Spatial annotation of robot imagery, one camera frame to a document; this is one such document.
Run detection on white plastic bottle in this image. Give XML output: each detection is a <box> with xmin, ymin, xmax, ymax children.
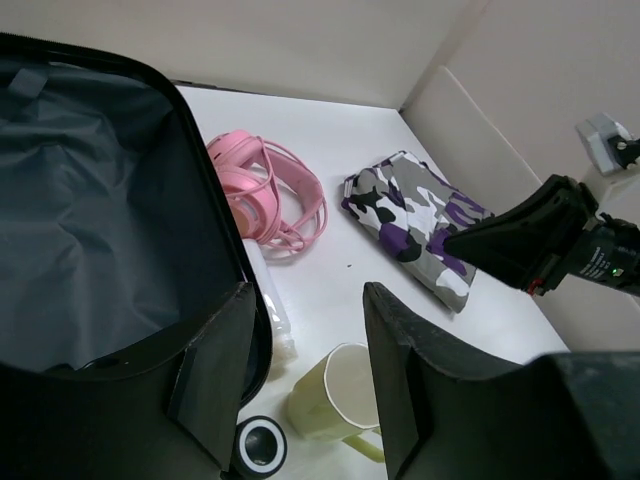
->
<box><xmin>243</xmin><ymin>239</ymin><xmax>298</xmax><ymax>367</ymax></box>

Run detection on purple camouflage backpack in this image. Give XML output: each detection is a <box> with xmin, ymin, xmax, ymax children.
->
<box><xmin>341</xmin><ymin>150</ymin><xmax>493</xmax><ymax>313</ymax></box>

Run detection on pale yellow mug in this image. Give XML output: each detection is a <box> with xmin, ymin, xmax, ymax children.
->
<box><xmin>286</xmin><ymin>343</ymin><xmax>385</xmax><ymax>464</ymax></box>

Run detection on yellow hard-shell suitcase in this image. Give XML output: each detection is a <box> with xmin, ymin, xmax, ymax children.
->
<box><xmin>1</xmin><ymin>33</ymin><xmax>288</xmax><ymax>479</ymax></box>

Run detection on pink headphones with cable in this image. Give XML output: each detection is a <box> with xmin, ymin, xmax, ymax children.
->
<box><xmin>206</xmin><ymin>130</ymin><xmax>328</xmax><ymax>253</ymax></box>

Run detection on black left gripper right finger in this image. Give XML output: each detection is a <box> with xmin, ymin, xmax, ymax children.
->
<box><xmin>363</xmin><ymin>282</ymin><xmax>530</xmax><ymax>479</ymax></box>

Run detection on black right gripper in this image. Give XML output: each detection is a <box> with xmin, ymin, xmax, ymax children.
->
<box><xmin>443</xmin><ymin>175</ymin><xmax>639</xmax><ymax>297</ymax></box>

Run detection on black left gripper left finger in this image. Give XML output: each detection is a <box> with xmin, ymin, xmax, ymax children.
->
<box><xmin>167</xmin><ymin>283</ymin><xmax>264</xmax><ymax>471</ymax></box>

